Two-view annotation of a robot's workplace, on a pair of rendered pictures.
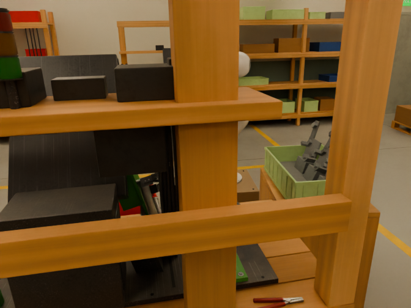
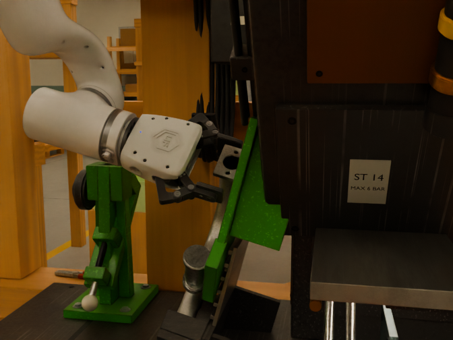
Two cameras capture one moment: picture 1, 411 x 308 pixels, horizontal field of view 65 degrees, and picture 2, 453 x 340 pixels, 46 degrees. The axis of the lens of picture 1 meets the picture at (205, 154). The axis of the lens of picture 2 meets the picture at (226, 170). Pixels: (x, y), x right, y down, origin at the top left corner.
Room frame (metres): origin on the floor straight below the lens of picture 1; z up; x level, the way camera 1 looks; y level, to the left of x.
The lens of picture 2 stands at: (1.78, 0.50, 1.32)
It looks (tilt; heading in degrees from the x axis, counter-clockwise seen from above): 9 degrees down; 202
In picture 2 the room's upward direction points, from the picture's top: straight up
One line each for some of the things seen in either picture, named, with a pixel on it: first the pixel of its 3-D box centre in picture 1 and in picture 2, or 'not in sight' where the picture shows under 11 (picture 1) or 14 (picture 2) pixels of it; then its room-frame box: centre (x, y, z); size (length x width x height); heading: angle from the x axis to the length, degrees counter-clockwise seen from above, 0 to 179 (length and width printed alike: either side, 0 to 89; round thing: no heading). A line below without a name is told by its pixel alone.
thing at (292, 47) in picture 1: (297, 68); not in sight; (6.64, -1.86, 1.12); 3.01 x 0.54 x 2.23; 99
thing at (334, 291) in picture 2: not in sight; (379, 242); (1.09, 0.44, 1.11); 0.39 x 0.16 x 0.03; 11
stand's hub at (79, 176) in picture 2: not in sight; (83, 189); (0.96, -0.11, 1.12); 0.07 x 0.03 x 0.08; 11
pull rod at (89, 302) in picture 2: not in sight; (92, 291); (1.04, -0.04, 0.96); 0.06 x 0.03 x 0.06; 11
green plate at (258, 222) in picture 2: (129, 186); (263, 189); (1.08, 0.28, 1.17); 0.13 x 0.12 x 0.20; 101
